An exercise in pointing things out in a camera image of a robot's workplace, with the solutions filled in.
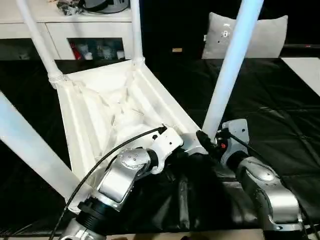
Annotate white plastic table top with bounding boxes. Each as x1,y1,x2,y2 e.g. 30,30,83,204
51,58,209,213

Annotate black work mat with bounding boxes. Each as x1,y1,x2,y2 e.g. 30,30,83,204
0,58,320,234

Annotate white flat board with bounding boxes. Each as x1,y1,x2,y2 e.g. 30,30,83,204
281,57,320,98

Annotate tall black cabinet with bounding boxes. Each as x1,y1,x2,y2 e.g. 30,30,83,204
138,0,241,61

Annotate grey cushion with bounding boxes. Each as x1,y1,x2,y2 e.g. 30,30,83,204
201,11,289,60

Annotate red box in cabinet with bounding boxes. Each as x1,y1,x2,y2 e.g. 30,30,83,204
70,42,80,60

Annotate round grey appliance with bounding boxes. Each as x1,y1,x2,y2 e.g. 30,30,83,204
83,0,130,13

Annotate white cabinet with glass doors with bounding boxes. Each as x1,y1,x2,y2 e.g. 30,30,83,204
0,0,135,61

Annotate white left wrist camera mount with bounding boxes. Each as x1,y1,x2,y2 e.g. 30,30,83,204
149,126,185,175

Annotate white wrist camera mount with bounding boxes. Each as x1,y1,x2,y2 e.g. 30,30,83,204
219,119,250,164
149,126,185,175

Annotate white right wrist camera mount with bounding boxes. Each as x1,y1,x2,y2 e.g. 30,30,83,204
219,119,250,164

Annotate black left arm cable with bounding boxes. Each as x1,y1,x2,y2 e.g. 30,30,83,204
49,124,168,240

